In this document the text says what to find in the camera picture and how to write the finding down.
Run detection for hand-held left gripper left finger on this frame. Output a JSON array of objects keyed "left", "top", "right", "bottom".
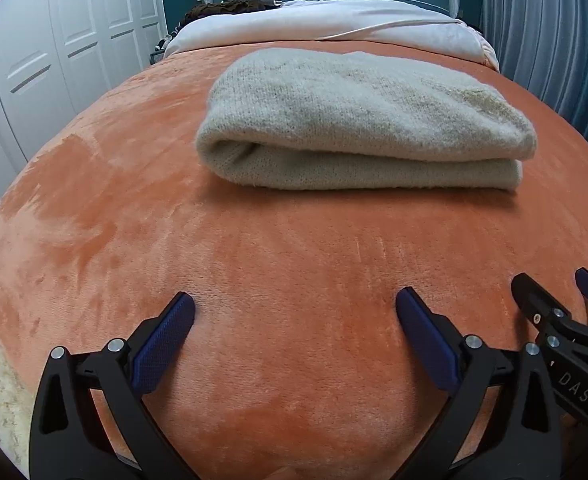
[{"left": 28, "top": 291, "right": 197, "bottom": 480}]

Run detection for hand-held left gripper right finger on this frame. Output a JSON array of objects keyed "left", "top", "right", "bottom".
[{"left": 395, "top": 287, "right": 574, "bottom": 480}]

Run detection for cream knit sweater black hearts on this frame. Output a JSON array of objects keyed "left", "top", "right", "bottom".
[{"left": 196, "top": 49, "right": 538, "bottom": 192}]

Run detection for orange plush blanket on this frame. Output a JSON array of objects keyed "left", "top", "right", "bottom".
[{"left": 0, "top": 42, "right": 588, "bottom": 480}]

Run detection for grey pleated curtain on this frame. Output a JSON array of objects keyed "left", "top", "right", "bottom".
[{"left": 478, "top": 0, "right": 588, "bottom": 161}]

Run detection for white panelled wardrobe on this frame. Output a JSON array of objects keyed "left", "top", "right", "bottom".
[{"left": 0, "top": 0, "right": 167, "bottom": 241}]

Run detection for dark brown garment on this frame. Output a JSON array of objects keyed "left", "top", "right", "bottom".
[{"left": 176, "top": 2, "right": 242, "bottom": 32}]

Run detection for white duvet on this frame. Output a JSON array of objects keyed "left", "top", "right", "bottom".
[{"left": 163, "top": 0, "right": 500, "bottom": 71}]

